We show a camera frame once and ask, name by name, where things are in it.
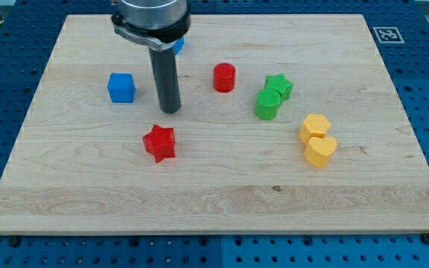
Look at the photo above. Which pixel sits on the red star block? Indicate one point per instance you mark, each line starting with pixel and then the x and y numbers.
pixel 160 142

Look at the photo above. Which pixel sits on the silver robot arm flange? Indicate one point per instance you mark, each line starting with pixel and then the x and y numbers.
pixel 157 24

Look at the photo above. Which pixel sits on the blue block behind arm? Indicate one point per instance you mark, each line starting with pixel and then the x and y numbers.
pixel 179 45

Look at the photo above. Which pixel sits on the green star block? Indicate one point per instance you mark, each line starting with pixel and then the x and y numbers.
pixel 280 84

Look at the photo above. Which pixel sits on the red cylinder block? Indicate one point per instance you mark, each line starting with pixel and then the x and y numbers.
pixel 224 77

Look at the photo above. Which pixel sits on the green cylinder block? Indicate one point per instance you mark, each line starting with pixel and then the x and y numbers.
pixel 267 104

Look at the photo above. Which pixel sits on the wooden board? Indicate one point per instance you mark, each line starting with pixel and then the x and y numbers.
pixel 79 166

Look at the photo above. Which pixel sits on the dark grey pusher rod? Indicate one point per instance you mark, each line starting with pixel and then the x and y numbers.
pixel 164 68

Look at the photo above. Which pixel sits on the yellow hexagon block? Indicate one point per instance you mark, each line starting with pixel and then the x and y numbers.
pixel 314 125

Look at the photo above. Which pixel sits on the blue cube block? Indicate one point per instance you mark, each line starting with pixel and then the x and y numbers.
pixel 121 88

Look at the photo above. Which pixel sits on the yellow heart block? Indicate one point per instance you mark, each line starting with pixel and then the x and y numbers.
pixel 319 151

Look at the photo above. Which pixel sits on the white fiducial marker tag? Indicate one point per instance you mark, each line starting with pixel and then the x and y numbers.
pixel 388 35

